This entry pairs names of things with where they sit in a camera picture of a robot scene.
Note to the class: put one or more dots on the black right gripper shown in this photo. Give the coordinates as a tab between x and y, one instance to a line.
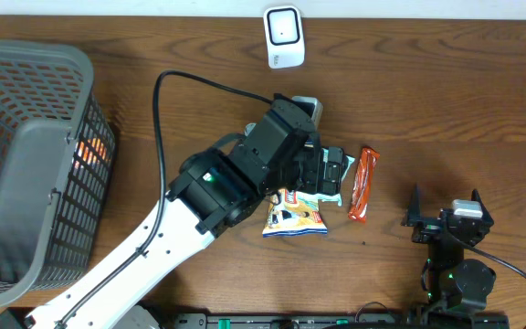
426	229

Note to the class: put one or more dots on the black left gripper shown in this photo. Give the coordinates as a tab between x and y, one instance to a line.
327	176

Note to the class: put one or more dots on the yellow snack chip bag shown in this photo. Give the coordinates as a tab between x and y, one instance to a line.
293	213

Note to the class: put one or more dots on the red orange snack bar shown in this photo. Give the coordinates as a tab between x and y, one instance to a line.
362	185

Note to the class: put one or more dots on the teal bottle with grey cap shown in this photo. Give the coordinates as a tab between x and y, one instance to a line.
249	128

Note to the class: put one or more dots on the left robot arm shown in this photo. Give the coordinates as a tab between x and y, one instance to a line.
215	190

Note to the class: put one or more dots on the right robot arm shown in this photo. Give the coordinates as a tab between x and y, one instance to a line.
456	287

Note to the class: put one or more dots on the white barcode scanner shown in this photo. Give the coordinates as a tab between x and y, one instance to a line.
284	37

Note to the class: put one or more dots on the grey plastic shopping basket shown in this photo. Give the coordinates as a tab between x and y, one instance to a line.
56	157

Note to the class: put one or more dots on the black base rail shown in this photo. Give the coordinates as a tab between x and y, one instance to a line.
364	320

